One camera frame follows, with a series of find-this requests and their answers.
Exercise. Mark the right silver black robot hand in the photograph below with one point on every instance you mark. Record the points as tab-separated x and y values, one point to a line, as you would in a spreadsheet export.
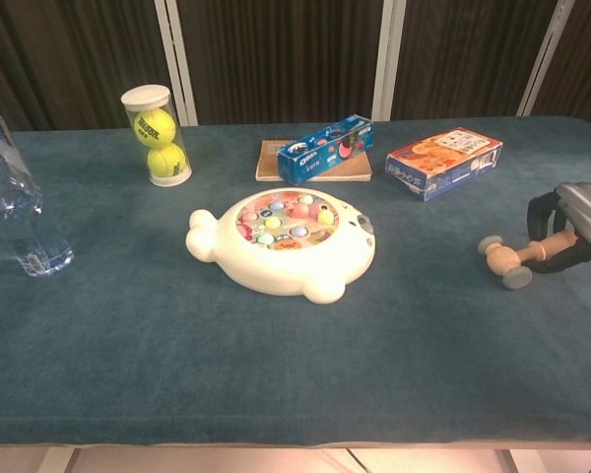
588	212

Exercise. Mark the fish-shaped toy game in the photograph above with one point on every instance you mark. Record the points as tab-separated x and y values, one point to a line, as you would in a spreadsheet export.
285	266

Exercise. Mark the white partition post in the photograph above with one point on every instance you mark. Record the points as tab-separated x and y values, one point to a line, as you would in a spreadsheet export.
175	59
546	54
390	59

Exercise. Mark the blue felt tablecloth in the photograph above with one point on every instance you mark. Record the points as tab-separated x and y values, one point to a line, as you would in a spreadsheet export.
226	369

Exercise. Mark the clear plastic water bottle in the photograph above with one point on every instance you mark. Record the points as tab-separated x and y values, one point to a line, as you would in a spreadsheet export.
24	207

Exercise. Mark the clear tennis ball tube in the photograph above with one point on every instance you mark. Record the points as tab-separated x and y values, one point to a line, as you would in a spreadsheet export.
152	98

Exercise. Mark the orange blue biscuit box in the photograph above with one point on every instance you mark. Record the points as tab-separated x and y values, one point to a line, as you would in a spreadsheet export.
438	162

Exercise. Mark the brown kraft spiral notebook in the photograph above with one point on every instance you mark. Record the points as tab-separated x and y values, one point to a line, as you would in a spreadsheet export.
349	170

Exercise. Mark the blue Oreo cookie box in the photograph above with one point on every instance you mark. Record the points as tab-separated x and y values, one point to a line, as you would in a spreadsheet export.
320	153

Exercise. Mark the small wooden toy mallet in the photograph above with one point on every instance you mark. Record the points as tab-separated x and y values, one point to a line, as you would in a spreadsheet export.
505	258

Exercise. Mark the yellow tennis ball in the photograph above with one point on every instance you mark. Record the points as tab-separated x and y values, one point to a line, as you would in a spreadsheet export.
154	127
166	160

